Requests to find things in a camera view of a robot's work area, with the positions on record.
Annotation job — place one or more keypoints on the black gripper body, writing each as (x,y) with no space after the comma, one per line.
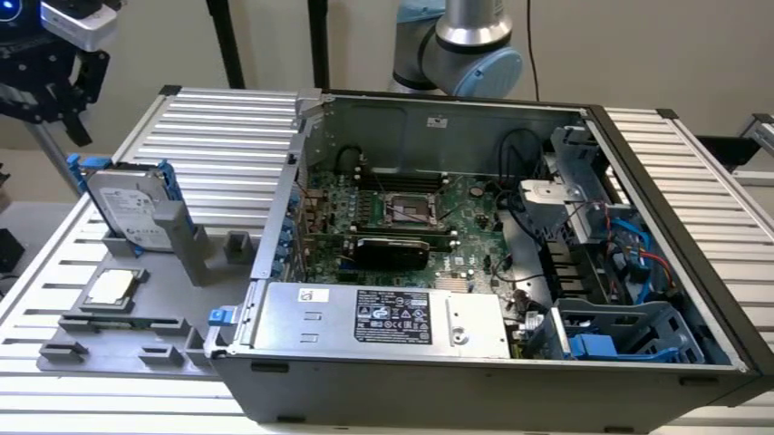
(33,77)

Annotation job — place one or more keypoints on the hard disk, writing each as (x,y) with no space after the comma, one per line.
(126,208)

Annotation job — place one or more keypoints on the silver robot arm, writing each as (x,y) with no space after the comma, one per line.
(459,41)

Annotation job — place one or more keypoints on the black table corner cap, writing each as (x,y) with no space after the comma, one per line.
(169,89)
(665,113)

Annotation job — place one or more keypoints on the silver metal pole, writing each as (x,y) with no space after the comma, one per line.
(50,154)

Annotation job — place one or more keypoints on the black stand pole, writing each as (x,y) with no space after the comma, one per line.
(317,41)
(226,41)

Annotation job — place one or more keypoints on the small black box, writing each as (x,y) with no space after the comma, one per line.
(10,251)

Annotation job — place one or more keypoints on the silver CPU chip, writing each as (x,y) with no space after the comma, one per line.
(113,286)

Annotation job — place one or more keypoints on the grey parts rack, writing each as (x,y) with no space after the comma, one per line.
(174,290)

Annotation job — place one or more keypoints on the green RAM stick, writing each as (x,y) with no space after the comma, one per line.
(120,324)

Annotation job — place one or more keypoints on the blue case latch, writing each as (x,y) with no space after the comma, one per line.
(220,316)

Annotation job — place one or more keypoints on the white case sticker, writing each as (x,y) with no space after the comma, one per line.
(435,121)

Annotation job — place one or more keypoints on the CPU socket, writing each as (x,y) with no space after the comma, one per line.
(411,207)

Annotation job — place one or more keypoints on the black graphics card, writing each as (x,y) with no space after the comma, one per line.
(389,254)

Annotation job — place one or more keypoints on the silver power supply unit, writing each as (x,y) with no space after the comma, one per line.
(339,326)

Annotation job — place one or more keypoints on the green motherboard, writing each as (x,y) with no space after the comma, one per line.
(477,235)

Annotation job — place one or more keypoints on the grey metal drive cage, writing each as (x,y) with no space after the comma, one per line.
(573,181)

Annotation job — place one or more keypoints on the open black PC case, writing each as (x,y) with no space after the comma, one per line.
(459,389)

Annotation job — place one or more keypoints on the blue bay clip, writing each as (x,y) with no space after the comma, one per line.
(592,349)

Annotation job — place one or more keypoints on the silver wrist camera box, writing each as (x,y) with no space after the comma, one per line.
(81,25)

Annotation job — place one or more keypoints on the aluminium frame profile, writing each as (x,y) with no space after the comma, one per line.
(755,136)

